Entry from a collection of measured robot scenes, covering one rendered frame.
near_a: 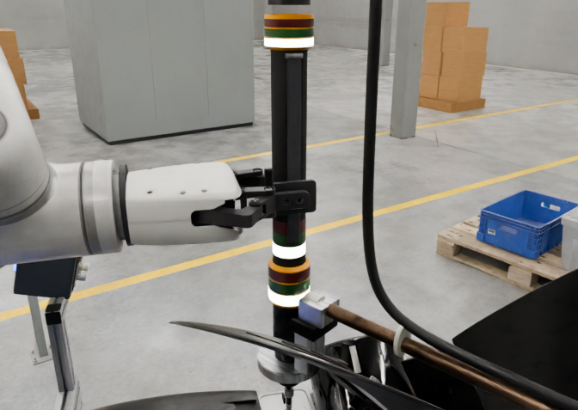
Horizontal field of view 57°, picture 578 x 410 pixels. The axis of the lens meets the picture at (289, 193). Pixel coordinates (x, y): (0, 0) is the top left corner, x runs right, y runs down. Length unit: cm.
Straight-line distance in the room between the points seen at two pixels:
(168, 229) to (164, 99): 630
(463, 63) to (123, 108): 493
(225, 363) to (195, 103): 469
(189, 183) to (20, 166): 14
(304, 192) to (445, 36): 826
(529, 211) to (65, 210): 385
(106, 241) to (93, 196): 4
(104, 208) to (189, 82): 640
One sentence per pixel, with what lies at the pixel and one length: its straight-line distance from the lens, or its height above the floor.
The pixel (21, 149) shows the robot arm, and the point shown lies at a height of 154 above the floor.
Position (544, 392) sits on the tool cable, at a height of 137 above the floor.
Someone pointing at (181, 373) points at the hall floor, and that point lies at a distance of 265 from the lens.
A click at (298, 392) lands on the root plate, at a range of 70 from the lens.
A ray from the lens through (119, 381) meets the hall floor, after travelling 268.
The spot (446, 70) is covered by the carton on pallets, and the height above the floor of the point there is 61.
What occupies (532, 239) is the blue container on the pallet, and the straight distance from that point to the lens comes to 351.
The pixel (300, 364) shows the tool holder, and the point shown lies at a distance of 58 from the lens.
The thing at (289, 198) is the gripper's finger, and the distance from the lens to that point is 48.
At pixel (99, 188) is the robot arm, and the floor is 149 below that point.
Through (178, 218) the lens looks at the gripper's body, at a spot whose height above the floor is 146.
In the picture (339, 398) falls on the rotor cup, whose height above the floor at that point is 122.
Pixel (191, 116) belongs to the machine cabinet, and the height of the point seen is 23.
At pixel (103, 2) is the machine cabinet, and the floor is 160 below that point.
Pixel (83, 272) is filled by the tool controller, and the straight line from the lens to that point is 123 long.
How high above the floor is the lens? 164
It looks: 20 degrees down
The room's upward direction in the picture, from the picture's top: straight up
